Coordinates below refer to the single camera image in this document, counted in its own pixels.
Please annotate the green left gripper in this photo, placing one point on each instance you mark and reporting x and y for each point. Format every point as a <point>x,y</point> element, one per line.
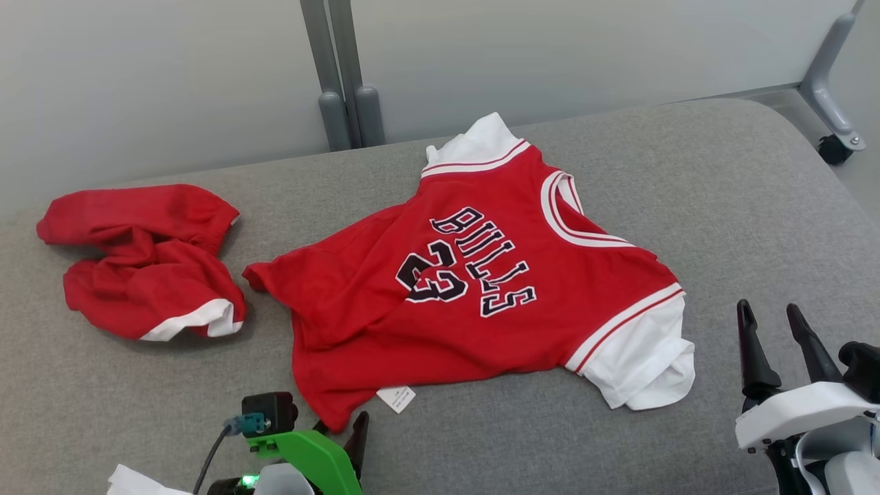
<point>316,464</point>

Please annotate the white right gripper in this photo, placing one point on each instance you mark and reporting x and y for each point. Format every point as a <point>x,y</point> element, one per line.
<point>797,412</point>

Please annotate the red Bulls basketball jersey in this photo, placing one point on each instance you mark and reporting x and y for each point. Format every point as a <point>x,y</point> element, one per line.
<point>412,316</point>

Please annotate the red shorts with white hem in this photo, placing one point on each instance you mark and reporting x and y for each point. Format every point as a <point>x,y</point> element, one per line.
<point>137,268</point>

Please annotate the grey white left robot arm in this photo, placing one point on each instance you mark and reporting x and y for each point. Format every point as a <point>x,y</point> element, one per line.
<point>282,481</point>

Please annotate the white tape label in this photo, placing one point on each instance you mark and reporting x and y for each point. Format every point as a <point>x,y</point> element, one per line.
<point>137,482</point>

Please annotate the black caster wheel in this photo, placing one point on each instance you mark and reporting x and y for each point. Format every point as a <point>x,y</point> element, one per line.
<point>834,150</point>

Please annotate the grey partition foot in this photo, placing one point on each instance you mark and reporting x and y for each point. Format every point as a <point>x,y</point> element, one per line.
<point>825,75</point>

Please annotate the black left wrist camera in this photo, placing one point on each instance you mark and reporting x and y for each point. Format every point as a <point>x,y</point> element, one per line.
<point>271,409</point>

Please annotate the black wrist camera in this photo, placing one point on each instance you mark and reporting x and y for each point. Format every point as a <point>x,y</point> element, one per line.
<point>863,371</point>
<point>271,409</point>

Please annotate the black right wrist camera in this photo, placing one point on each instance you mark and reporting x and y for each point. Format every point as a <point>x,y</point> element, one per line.
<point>863,371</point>

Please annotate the grey partition post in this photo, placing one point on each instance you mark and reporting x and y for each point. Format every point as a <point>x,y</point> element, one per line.
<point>323,69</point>
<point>357,82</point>

